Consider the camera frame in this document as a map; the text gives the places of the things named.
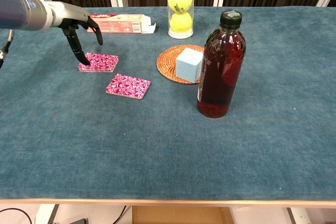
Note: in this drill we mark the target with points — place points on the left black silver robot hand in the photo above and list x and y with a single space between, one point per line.
71 14

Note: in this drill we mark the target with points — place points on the white table leg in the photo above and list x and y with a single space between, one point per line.
299 217
46 214

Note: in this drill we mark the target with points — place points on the red drink bottle black cap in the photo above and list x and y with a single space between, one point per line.
220 77

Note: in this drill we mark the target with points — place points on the light blue foam cube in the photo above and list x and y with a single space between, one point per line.
187 66

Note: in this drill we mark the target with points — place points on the brown cardboard box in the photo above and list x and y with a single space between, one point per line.
178 216

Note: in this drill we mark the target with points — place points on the blue velvet table cloth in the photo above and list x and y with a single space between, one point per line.
157 142

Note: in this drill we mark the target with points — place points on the pink toothpaste box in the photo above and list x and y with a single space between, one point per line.
123 23

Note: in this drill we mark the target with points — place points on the round woven brown coaster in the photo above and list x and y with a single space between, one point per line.
168 61

